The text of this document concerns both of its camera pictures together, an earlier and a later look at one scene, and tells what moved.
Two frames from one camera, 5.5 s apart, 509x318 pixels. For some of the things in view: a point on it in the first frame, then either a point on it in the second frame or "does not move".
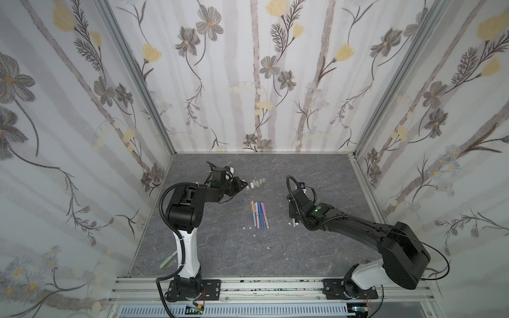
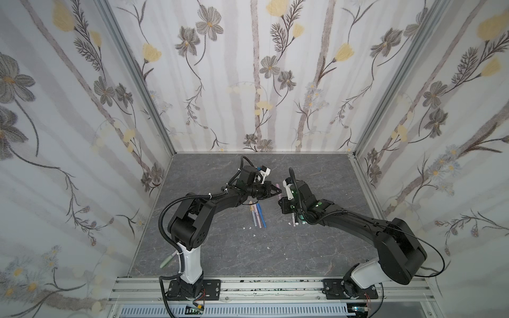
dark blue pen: x=261 y=214 does not move
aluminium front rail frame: x=264 y=291 does not move
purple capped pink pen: x=264 y=209 → x=279 y=195
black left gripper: x=236 y=181 → x=267 y=187
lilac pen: x=256 y=210 does not move
